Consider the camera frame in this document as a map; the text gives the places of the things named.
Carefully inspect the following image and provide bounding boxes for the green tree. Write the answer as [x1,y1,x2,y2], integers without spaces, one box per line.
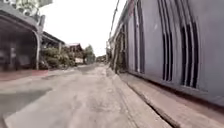
[82,44,97,65]

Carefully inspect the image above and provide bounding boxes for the house with brown roof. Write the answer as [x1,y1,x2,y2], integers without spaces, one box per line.
[64,42,85,65]

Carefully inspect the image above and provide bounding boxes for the grey concrete road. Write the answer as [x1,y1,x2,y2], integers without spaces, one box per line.
[0,63,174,128]

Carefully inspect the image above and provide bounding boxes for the grey building with dark stripes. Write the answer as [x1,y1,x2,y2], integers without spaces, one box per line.
[108,0,224,108]

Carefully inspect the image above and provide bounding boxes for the utility pole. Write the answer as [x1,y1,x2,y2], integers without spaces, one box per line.
[107,0,121,40]

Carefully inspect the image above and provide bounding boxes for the green bushes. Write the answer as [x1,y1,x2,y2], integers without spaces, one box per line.
[39,46,76,70]

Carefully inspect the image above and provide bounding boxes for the house with dark roof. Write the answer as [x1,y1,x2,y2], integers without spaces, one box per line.
[41,30,66,51]

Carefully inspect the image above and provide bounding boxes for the raised concrete kerb strip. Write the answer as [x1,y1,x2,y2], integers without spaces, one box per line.
[118,72,224,128]

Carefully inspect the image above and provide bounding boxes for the red tiled driveway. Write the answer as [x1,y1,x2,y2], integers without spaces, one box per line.
[0,69,50,82]

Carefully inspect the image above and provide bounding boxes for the house with arched carport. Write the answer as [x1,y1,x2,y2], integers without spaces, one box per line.
[0,0,46,73]

